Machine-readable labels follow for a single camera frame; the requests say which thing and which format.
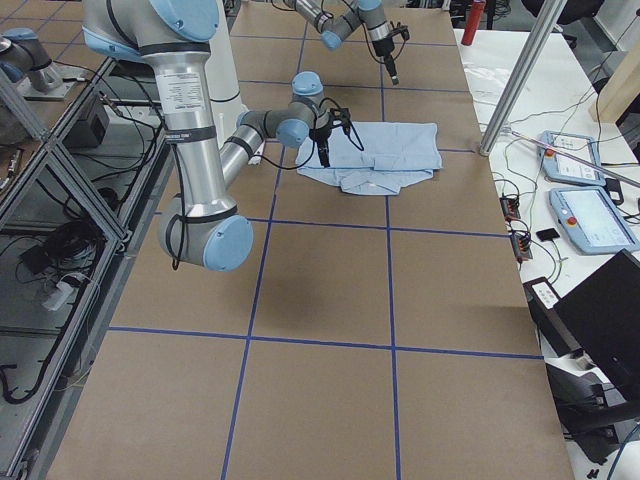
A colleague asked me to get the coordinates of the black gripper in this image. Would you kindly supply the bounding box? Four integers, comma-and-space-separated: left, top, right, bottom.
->
309, 107, 350, 168
369, 21, 410, 85

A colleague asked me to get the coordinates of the light blue button shirt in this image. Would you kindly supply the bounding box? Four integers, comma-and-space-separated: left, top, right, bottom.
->
295, 122, 443, 196

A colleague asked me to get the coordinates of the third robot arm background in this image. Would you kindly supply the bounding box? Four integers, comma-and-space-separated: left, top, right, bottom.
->
1, 27, 63, 93

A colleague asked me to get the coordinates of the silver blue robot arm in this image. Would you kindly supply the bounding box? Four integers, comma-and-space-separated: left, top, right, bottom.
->
283, 0, 410, 86
83, 1, 348, 272

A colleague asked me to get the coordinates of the clear plastic bag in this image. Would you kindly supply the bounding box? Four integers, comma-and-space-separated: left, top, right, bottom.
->
463, 61, 511, 105

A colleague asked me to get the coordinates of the red cylinder bottle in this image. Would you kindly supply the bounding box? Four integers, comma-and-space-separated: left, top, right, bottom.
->
461, 0, 486, 46

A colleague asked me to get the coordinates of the long grabber stick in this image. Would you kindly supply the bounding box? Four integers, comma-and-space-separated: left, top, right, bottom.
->
504, 125, 640, 187

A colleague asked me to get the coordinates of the orange circuit board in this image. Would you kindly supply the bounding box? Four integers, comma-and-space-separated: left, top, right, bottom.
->
499, 196, 521, 221

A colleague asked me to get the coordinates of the upper blue teach pendant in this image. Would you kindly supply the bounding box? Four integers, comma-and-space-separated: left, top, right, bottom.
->
537, 129, 609, 187

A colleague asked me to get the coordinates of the blue teach pendant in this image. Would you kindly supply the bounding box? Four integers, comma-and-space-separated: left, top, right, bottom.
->
548, 186, 639, 255
537, 129, 609, 187

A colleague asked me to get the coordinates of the small black phone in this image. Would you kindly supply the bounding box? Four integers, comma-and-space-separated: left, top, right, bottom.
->
536, 228, 560, 242

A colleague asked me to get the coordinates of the lower blue teach pendant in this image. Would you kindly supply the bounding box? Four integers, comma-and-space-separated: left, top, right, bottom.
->
548, 186, 639, 255

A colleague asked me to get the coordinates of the black laptop computer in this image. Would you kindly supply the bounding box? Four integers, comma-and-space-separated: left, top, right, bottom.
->
524, 250, 639, 400

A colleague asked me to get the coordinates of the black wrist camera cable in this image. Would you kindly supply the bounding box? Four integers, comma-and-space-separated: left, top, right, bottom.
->
254, 97, 366, 171

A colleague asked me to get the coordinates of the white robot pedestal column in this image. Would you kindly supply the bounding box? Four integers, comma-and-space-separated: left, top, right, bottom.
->
204, 1, 249, 147

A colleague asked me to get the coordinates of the aluminium frame post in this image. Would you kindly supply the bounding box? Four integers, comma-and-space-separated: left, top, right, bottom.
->
479, 0, 567, 157

